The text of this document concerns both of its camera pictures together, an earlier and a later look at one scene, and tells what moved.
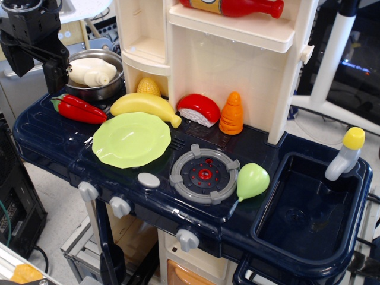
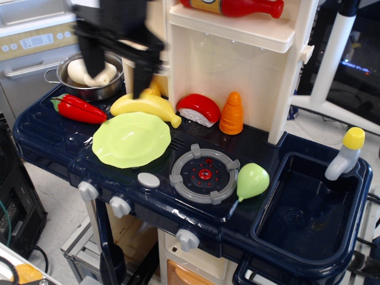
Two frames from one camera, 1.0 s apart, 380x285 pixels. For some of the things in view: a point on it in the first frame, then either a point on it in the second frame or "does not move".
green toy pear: x=252 y=180 does not move
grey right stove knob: x=188 y=240 does not move
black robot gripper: x=30 y=31 to x=123 y=21
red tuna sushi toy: x=199 y=109 does not move
